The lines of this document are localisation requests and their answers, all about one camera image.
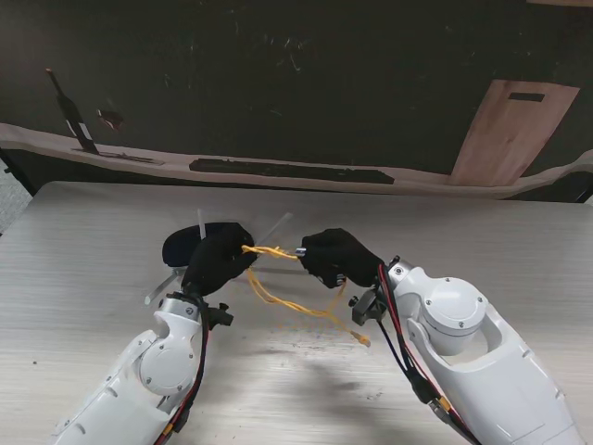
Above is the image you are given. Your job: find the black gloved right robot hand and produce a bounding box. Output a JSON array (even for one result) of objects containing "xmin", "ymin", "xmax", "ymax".
[{"xmin": 299, "ymin": 227, "xmax": 386, "ymax": 289}]

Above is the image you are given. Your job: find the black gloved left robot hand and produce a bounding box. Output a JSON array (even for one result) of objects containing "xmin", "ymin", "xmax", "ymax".
[{"xmin": 181, "ymin": 223, "xmax": 257, "ymax": 298}]

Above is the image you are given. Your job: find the yellow Ethernet cable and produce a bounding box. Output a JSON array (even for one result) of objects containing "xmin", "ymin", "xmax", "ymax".
[{"xmin": 240, "ymin": 244, "xmax": 372, "ymax": 349}]

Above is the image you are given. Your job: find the beige backdrop ledge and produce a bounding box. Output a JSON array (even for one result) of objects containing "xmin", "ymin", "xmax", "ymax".
[{"xmin": 0, "ymin": 122, "xmax": 593, "ymax": 201}]

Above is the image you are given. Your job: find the dark wine bottle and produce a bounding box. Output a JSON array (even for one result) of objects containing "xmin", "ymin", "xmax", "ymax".
[{"xmin": 44, "ymin": 68, "xmax": 101, "ymax": 155}]

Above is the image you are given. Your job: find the wooden cutting board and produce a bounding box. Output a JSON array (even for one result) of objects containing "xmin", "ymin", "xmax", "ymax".
[{"xmin": 448, "ymin": 78, "xmax": 581, "ymax": 187}]

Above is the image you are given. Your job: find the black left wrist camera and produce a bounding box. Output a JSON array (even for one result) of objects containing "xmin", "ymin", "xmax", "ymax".
[{"xmin": 206, "ymin": 301, "xmax": 233, "ymax": 328}]

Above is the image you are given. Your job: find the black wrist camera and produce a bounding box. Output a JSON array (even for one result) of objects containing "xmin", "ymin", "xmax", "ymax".
[
  {"xmin": 206, "ymin": 301, "xmax": 233, "ymax": 328},
  {"xmin": 347, "ymin": 285, "xmax": 388, "ymax": 325}
]

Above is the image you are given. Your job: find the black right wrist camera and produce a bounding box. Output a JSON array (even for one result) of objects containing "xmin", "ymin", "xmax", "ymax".
[{"xmin": 347, "ymin": 285, "xmax": 388, "ymax": 325}]

